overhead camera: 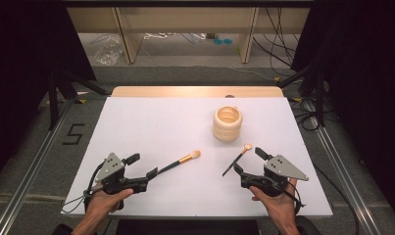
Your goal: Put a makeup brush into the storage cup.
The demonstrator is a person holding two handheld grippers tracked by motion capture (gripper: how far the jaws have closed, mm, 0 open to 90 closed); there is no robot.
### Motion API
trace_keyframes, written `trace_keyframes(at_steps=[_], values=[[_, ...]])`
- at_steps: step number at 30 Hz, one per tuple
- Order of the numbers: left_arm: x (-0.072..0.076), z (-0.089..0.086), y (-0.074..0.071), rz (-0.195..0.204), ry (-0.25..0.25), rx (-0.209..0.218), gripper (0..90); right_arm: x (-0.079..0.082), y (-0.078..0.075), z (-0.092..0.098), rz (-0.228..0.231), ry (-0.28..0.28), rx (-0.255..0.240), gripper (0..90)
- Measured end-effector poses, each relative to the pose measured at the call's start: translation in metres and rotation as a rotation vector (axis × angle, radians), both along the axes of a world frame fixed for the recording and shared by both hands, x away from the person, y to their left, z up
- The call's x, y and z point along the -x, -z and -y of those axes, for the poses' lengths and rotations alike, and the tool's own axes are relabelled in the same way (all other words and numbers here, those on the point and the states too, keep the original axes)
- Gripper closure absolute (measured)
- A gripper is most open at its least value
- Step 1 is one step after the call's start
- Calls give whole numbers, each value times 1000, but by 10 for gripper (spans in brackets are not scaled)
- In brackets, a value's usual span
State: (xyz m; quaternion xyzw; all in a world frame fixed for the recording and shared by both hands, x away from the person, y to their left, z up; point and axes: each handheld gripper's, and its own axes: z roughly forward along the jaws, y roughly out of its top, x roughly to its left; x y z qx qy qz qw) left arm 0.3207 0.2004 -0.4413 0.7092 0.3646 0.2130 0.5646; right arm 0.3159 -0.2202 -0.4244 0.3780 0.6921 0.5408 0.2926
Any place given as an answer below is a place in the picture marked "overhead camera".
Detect white board mat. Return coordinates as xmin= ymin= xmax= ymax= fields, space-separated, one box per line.
xmin=60 ymin=96 xmax=333 ymax=218

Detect person's left hand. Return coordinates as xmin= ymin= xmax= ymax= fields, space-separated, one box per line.
xmin=84 ymin=188 xmax=135 ymax=220

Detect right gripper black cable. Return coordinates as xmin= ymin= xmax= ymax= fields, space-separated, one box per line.
xmin=281 ymin=180 xmax=307 ymax=215

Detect black curtain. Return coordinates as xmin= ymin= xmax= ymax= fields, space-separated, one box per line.
xmin=290 ymin=0 xmax=395 ymax=226
xmin=0 ymin=0 xmax=97 ymax=189

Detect large black gold makeup brush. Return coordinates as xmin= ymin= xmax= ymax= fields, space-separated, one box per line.
xmin=157 ymin=149 xmax=202 ymax=176

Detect black floor cable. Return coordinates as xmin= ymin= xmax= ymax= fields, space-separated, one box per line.
xmin=312 ymin=163 xmax=361 ymax=235

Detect wooden board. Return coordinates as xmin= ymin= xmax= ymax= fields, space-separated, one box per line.
xmin=111 ymin=85 xmax=284 ymax=99

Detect clear plastic bag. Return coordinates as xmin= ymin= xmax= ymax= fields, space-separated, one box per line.
xmin=93 ymin=34 xmax=124 ymax=67

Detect light wooden shelf unit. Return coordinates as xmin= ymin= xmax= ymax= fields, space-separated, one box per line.
xmin=67 ymin=6 xmax=311 ymax=65

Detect blue round discs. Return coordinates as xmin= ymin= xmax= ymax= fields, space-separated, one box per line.
xmin=213 ymin=37 xmax=234 ymax=46

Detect coiled black floor cables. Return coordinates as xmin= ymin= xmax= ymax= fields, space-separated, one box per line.
xmin=288 ymin=97 xmax=341 ymax=132

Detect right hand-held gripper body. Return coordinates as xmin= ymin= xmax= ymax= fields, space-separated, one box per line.
xmin=240 ymin=154 xmax=310 ymax=198

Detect small thin black makeup brush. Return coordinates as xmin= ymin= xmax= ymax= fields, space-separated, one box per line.
xmin=222 ymin=143 xmax=253 ymax=177

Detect hanging black cables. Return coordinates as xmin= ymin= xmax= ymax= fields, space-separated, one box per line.
xmin=252 ymin=7 xmax=301 ymax=77

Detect cream ribbed brush holder cup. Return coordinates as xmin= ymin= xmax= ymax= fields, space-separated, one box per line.
xmin=212 ymin=105 xmax=244 ymax=143

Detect black metal stand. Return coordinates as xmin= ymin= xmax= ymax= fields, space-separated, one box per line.
xmin=276 ymin=63 xmax=327 ymax=128
xmin=47 ymin=68 xmax=110 ymax=132

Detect aluminium floor rail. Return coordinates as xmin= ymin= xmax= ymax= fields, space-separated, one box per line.
xmin=0 ymin=97 xmax=74 ymax=235
xmin=302 ymin=97 xmax=384 ymax=235

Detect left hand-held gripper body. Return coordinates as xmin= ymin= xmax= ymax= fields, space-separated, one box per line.
xmin=92 ymin=152 xmax=150 ymax=196

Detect person's right hand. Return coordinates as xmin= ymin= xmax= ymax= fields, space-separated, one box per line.
xmin=248 ymin=177 xmax=300 ymax=228

